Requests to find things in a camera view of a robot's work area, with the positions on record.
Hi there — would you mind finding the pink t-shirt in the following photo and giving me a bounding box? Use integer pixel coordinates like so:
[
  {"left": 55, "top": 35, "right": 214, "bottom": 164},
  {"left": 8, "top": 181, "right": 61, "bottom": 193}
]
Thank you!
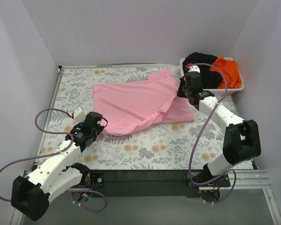
[{"left": 93, "top": 69, "right": 195, "bottom": 136}]

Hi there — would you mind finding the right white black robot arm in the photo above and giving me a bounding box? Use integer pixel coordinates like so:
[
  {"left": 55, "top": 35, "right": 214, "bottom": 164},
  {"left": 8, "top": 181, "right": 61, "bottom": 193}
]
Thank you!
[{"left": 177, "top": 71, "right": 261, "bottom": 186}]

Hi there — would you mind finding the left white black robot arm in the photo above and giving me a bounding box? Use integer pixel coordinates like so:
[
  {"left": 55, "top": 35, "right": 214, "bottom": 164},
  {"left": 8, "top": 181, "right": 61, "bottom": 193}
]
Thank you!
[{"left": 11, "top": 107, "right": 105, "bottom": 221}]

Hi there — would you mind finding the floral patterned table mat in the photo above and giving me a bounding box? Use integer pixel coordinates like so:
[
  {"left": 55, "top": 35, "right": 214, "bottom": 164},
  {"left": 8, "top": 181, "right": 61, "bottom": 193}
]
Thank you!
[{"left": 38, "top": 66, "right": 223, "bottom": 170}]

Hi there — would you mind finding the black t-shirt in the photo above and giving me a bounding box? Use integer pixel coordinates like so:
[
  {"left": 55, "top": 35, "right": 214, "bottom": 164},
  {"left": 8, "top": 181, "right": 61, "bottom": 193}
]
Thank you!
[{"left": 182, "top": 52, "right": 223, "bottom": 89}]

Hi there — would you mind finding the white plastic laundry basket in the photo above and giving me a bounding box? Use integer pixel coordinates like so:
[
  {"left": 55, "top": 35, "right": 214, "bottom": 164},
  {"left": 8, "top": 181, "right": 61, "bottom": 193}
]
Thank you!
[{"left": 179, "top": 58, "right": 244, "bottom": 96}]

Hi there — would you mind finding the orange t-shirt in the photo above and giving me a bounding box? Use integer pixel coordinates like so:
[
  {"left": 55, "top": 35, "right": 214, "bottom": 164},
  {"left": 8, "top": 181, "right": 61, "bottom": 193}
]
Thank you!
[{"left": 212, "top": 56, "right": 242, "bottom": 89}]

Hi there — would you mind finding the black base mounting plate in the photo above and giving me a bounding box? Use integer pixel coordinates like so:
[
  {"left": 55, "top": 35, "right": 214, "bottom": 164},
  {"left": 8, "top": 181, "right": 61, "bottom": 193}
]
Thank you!
[{"left": 63, "top": 169, "right": 230, "bottom": 199}]

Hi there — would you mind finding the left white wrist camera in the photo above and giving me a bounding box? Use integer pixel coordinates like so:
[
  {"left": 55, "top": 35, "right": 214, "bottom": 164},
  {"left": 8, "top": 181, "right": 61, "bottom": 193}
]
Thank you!
[{"left": 72, "top": 106, "right": 87, "bottom": 123}]

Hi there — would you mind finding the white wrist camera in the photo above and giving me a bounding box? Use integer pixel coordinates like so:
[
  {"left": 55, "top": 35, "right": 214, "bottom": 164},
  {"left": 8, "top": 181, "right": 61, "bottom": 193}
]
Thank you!
[
  {"left": 72, "top": 106, "right": 87, "bottom": 123},
  {"left": 186, "top": 63, "right": 200, "bottom": 73}
]

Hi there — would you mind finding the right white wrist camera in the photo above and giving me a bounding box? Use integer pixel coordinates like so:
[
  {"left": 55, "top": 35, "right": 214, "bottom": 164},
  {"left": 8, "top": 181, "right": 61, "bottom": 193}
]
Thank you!
[{"left": 186, "top": 63, "right": 200, "bottom": 73}]

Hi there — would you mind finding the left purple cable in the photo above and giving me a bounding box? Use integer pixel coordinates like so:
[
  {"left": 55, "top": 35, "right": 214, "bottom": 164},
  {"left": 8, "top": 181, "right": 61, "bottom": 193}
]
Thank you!
[{"left": 0, "top": 108, "right": 108, "bottom": 213}]

